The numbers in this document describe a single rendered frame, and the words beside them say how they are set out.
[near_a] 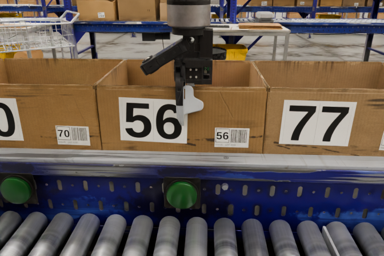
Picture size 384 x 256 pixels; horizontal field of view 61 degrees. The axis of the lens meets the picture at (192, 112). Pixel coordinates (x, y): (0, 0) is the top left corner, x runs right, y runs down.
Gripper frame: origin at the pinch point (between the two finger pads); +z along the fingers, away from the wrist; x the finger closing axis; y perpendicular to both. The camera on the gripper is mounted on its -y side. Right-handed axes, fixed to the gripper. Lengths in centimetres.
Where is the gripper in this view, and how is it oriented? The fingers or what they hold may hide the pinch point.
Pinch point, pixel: (180, 115)
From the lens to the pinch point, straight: 75.2
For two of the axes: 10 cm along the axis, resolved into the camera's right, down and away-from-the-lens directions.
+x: 0.5, -3.5, 9.3
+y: 10.0, 0.2, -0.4
